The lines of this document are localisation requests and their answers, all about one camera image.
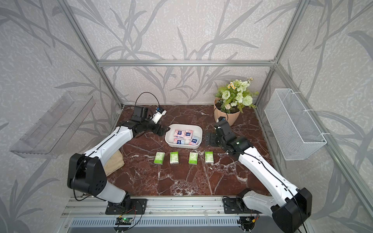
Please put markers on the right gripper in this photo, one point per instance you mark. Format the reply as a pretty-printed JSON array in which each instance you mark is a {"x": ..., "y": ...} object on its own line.
[{"x": 212, "y": 136}]

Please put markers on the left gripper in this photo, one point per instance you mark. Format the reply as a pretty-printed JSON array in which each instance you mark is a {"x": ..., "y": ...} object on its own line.
[{"x": 162, "y": 132}]

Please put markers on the green tissue pack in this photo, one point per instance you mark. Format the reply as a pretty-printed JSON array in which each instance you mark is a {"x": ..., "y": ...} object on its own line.
[
  {"x": 193, "y": 158},
  {"x": 174, "y": 157},
  {"x": 209, "y": 157},
  {"x": 159, "y": 158}
]

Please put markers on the white storage box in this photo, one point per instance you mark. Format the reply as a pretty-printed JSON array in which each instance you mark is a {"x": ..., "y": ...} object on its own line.
[{"x": 197, "y": 131}]

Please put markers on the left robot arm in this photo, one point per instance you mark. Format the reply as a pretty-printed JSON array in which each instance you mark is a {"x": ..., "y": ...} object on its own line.
[{"x": 86, "y": 171}]

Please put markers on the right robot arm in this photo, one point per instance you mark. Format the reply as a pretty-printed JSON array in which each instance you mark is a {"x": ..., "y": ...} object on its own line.
[{"x": 287, "y": 205}]

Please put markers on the beige flower pot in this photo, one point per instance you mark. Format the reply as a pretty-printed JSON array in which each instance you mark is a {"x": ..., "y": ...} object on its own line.
[{"x": 230, "y": 118}]

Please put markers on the pink Tempo tissue pack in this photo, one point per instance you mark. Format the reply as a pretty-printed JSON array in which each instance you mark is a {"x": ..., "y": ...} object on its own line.
[
  {"x": 179, "y": 141},
  {"x": 188, "y": 134},
  {"x": 179, "y": 134},
  {"x": 194, "y": 141}
]

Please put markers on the artificial green white flowers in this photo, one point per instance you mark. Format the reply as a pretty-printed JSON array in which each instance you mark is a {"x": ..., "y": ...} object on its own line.
[{"x": 235, "y": 96}]

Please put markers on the beige work glove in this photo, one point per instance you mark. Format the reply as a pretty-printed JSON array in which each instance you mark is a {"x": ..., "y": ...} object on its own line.
[{"x": 114, "y": 163}]

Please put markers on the right circuit board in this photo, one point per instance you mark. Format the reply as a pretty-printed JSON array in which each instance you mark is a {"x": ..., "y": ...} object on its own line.
[{"x": 246, "y": 221}]

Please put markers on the left green circuit board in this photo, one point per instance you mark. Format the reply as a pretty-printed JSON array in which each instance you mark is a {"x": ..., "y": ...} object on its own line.
[{"x": 124, "y": 221}]

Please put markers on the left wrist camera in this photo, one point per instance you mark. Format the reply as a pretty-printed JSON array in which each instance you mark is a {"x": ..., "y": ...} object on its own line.
[{"x": 159, "y": 113}]

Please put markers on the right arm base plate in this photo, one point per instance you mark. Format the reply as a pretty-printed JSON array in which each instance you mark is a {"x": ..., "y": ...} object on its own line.
[{"x": 235, "y": 206}]

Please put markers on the white wire mesh basket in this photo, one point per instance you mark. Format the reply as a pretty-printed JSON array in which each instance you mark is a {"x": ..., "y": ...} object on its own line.
[{"x": 295, "y": 130}]

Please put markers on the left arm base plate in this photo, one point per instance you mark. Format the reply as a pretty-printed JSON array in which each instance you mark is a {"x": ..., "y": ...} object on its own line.
[{"x": 132, "y": 207}]

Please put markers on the clear acrylic wall shelf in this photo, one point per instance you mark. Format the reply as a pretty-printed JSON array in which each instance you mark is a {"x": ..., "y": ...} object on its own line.
[{"x": 49, "y": 136}]

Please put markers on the aluminium front rail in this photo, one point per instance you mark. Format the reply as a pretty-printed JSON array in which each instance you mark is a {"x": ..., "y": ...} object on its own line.
[{"x": 155, "y": 206}]

